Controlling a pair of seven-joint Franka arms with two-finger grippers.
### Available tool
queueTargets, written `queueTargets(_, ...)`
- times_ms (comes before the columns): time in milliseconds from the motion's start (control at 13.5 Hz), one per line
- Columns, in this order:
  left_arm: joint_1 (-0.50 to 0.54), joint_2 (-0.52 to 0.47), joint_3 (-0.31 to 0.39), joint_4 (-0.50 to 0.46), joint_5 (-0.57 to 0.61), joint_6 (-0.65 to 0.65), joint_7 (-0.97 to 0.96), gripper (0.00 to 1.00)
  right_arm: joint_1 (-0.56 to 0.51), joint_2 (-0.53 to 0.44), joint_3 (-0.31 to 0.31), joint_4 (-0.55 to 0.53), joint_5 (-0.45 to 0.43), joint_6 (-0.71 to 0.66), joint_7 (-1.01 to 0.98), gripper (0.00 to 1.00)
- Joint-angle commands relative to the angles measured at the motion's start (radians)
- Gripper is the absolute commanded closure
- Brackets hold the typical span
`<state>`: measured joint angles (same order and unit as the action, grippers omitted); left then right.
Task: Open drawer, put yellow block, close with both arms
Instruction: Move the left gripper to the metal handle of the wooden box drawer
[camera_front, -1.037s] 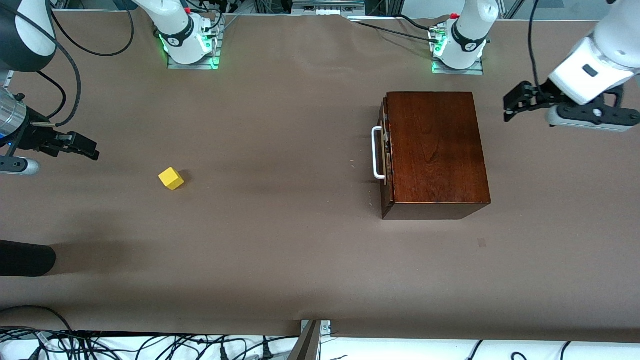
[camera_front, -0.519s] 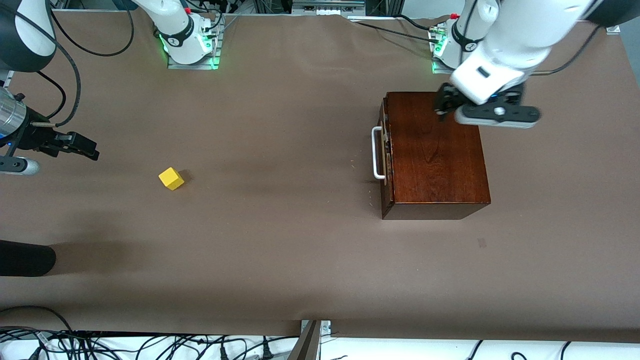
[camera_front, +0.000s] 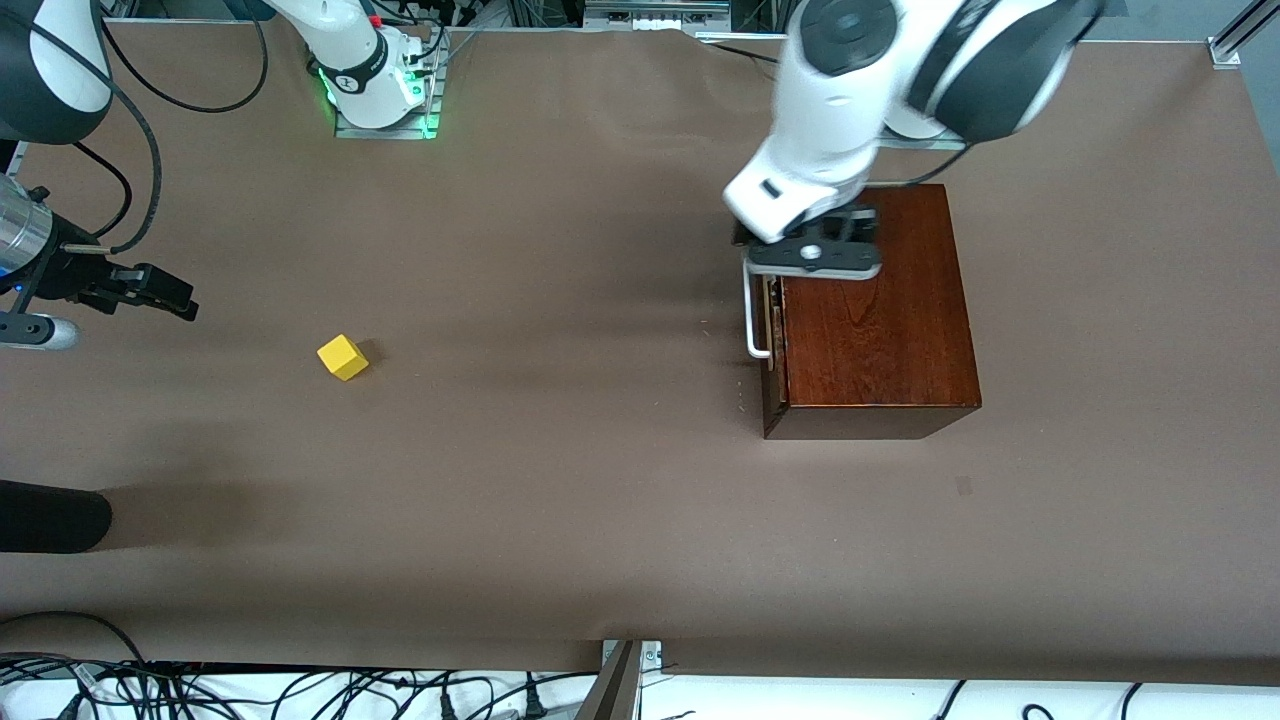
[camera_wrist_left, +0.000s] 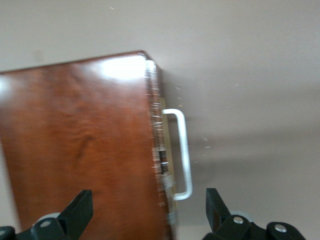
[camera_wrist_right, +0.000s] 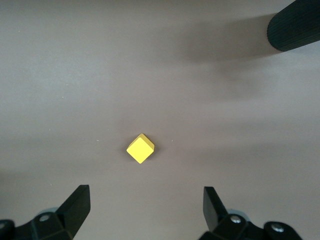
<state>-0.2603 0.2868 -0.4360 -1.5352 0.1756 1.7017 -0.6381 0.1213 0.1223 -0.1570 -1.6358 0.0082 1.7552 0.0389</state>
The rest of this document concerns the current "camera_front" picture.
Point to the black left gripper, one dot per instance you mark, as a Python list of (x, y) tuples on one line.
[(856, 221)]

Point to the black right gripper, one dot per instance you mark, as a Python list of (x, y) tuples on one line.
[(70, 278)]

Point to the yellow wooden block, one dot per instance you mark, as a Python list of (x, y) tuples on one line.
[(342, 357)]

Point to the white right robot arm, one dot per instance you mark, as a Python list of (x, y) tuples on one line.
[(360, 50)]

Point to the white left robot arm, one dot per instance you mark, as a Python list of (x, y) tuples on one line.
[(830, 100)]

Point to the dark wooden cabinet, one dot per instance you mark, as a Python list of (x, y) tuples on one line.
[(880, 340)]

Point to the black ribbed cylinder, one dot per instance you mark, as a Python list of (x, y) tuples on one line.
[(50, 515)]

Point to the grey power strip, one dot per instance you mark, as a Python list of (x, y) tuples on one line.
[(655, 15)]

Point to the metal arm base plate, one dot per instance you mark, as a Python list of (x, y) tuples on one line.
[(925, 143), (385, 132)]

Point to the aluminium frame profile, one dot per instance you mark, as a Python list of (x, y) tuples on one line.
[(1225, 50)]

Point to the aluminium bracket with profile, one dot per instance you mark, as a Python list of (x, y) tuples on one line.
[(610, 690)]

